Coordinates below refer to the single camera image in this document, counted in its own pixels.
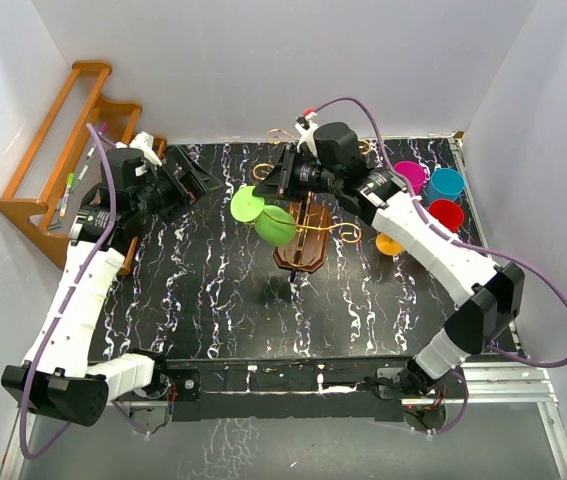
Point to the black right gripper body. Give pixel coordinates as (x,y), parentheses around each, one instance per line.
(310,177)

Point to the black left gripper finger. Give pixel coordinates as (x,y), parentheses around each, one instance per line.
(188,176)
(175,209)

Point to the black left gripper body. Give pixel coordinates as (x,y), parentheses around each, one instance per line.
(151,199)

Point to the green plastic wine glass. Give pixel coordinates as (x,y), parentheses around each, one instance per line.
(272,223)

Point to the magenta plastic wine glass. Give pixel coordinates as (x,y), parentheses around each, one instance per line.
(414,172)

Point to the orange plastic wine glass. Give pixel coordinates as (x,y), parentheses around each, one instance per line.
(387,246)

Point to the blue plastic wine glass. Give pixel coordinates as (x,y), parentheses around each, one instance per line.
(445,184)

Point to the red plastic wine glass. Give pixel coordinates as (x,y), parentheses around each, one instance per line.
(448,213)

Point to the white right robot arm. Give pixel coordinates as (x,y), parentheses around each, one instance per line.
(488,296)

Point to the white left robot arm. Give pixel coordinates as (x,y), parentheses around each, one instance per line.
(55,378)

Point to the orange wooden shelf rack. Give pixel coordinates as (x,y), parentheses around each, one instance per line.
(61,145)

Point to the green capped marker pen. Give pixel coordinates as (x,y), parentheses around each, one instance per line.
(71,180)

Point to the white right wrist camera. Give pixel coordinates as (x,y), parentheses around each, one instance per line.
(306,127)

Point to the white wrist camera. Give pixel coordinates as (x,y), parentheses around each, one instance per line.
(306,127)
(144,142)

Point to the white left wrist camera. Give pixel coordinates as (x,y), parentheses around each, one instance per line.
(144,142)

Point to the gold wire wine glass rack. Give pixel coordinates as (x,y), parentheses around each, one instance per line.
(307,250)

